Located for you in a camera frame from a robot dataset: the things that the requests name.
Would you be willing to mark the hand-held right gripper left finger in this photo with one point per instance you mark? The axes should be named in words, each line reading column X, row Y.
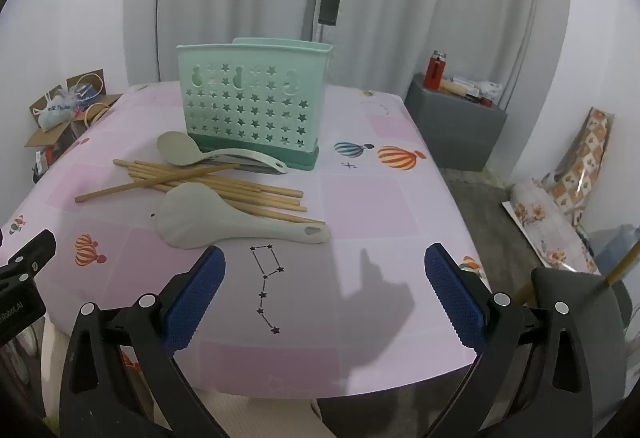
column 195, row 303

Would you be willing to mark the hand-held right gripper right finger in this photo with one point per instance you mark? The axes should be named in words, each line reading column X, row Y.
column 456, row 305

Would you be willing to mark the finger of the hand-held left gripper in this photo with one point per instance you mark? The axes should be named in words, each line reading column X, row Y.
column 35, row 250

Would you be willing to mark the large grey rice spoon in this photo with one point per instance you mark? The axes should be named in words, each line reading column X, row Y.
column 195, row 218

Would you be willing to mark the pile of wooden chopsticks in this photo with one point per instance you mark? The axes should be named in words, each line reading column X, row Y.
column 270, row 199

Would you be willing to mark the small grey-green spoon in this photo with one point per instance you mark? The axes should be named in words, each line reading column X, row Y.
column 175, row 148

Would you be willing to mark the green star-cut utensil holder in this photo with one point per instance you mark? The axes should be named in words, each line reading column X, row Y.
column 240, row 117

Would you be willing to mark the brown cardboard box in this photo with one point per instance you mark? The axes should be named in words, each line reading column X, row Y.
column 50, row 135

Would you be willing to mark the floral paper roll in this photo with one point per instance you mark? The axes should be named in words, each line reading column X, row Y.
column 550, row 228

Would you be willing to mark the pink printed tablecloth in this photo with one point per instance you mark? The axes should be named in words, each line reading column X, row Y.
column 350, row 218

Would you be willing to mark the white blue plastic bag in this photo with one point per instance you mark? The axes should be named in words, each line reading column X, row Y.
column 57, row 110

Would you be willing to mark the grey blue cloth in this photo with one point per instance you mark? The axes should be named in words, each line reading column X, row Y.
column 615, row 243

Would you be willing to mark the wooden stick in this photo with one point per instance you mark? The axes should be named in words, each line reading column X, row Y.
column 625, row 265

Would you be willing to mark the grey storage box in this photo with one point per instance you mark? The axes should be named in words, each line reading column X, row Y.
column 450, row 127

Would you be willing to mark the small white object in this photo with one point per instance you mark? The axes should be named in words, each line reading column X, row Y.
column 490, row 90

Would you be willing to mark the red container black cap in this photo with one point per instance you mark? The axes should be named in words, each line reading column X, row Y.
column 434, row 72

